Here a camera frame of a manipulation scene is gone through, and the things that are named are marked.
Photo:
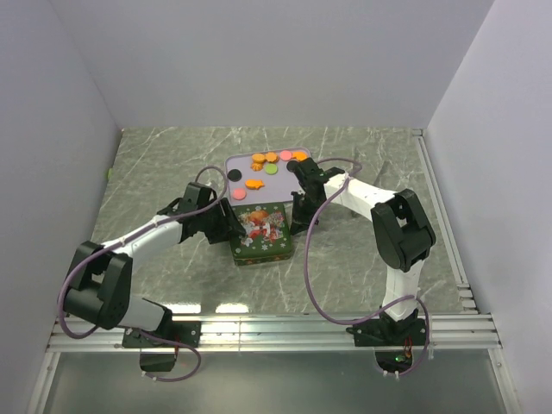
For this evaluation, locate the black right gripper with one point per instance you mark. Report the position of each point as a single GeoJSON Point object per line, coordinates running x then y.
{"type": "Point", "coordinates": [299, 222]}

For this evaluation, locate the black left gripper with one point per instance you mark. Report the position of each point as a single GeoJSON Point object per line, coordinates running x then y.
{"type": "Point", "coordinates": [228, 223]}

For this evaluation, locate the green gold cookie tin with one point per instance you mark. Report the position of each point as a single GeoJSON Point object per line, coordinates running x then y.
{"type": "Point", "coordinates": [254, 252]}

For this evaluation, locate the gold tin lid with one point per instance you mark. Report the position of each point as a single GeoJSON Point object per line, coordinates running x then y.
{"type": "Point", "coordinates": [263, 223]}

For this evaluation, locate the metal tongs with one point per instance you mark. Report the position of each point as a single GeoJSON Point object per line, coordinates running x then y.
{"type": "Point", "coordinates": [373, 169]}

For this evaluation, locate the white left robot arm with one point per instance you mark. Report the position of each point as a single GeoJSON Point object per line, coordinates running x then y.
{"type": "Point", "coordinates": [97, 288]}

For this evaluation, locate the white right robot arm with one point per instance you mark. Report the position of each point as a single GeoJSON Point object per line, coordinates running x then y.
{"type": "Point", "coordinates": [402, 232]}

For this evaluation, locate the pink round cookie left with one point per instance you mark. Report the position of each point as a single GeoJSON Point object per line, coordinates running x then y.
{"type": "Point", "coordinates": [239, 194]}

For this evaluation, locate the pink round cookie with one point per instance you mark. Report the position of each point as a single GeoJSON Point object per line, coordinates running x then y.
{"type": "Point", "coordinates": [286, 155]}
{"type": "Point", "coordinates": [239, 194]}

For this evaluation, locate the black sandwich cookie right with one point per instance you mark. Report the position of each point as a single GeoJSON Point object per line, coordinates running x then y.
{"type": "Point", "coordinates": [291, 165]}

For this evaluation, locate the black sandwich cookie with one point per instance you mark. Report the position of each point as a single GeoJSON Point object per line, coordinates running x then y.
{"type": "Point", "coordinates": [291, 165]}
{"type": "Point", "coordinates": [234, 175]}

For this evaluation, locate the green round cookie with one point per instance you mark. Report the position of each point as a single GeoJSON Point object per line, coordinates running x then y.
{"type": "Point", "coordinates": [271, 169]}

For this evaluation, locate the black sandwich cookie left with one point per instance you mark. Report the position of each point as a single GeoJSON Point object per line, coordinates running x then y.
{"type": "Point", "coordinates": [234, 175]}

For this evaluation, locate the orange fish cookie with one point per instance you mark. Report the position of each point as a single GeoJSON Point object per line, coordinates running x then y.
{"type": "Point", "coordinates": [254, 184]}

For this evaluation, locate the purple tray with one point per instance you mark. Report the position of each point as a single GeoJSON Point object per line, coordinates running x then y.
{"type": "Point", "coordinates": [278, 187]}

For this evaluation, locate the pink round cookie right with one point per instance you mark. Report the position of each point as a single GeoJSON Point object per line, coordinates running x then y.
{"type": "Point", "coordinates": [286, 155]}

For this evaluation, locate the orange leaf cookie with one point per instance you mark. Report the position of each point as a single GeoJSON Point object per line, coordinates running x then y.
{"type": "Point", "coordinates": [271, 157]}

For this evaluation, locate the orange sandwich cookie top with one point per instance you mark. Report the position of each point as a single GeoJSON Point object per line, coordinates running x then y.
{"type": "Point", "coordinates": [258, 158]}

